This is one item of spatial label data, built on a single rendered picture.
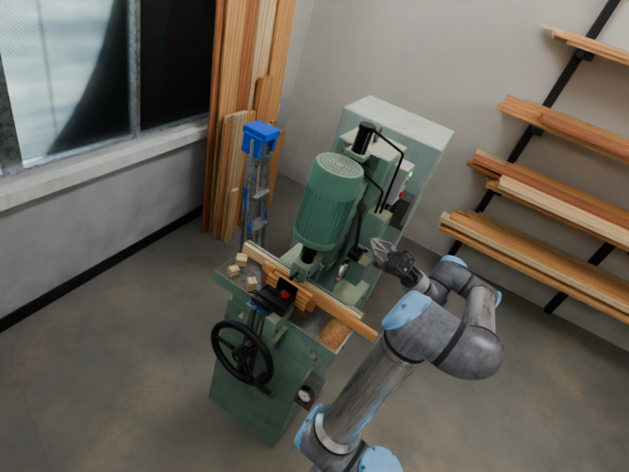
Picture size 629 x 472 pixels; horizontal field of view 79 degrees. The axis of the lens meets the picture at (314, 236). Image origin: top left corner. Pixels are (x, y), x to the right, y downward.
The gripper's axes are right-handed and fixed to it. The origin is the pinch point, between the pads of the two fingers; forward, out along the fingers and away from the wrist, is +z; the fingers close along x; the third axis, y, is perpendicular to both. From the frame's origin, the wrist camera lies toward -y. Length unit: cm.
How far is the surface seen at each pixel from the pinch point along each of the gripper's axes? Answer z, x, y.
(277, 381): -32, 54, -53
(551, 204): -138, -150, -54
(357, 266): -18.6, -1.6, -29.6
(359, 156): 18.7, -22.6, -7.4
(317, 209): 18.2, 1.5, -10.2
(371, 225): -7.1, -14.1, -19.3
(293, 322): -10.5, 32.7, -31.8
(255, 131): 41, -44, -102
